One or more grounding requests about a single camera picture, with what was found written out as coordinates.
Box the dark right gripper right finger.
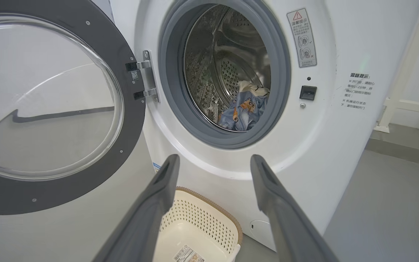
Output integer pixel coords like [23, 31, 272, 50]
[250, 155, 339, 262]

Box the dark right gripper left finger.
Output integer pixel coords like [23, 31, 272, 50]
[93, 154, 180, 262]

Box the paper basket label sticker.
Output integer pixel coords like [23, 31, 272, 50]
[173, 245, 205, 262]

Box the white front-load washing machine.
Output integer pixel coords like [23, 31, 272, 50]
[89, 0, 419, 252]

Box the cream laundry basket brown rim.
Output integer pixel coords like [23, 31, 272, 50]
[153, 187, 243, 262]

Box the grey warning sticker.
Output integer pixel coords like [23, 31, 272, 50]
[287, 8, 318, 68]

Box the round white filter cover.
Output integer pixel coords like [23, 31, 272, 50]
[250, 219, 276, 251]

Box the blue cartoon print garment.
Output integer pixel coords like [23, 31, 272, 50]
[219, 91, 268, 132]

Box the stainless steel washing machine drum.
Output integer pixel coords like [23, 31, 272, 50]
[183, 4, 271, 132]

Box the metal door hinge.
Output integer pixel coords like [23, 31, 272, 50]
[142, 50, 160, 103]

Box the black door latch socket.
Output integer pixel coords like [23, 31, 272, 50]
[300, 86, 318, 101]

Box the white metal railing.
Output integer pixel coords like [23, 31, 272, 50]
[373, 0, 419, 134]

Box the black glass washer door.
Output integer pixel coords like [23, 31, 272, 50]
[0, 0, 147, 216]

